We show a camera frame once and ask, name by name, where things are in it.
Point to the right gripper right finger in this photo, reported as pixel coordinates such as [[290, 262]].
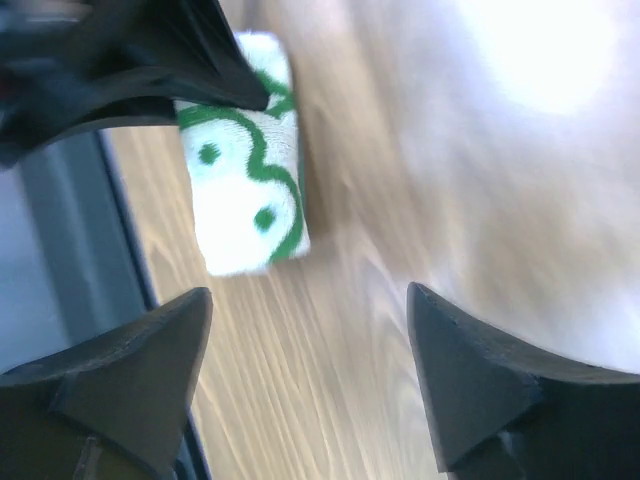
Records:
[[500, 408]]

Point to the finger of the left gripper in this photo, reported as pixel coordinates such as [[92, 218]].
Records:
[[74, 66]]

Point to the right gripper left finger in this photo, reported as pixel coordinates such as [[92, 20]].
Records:
[[113, 407]]

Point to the green cream patterned towel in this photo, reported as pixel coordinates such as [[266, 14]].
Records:
[[246, 170]]

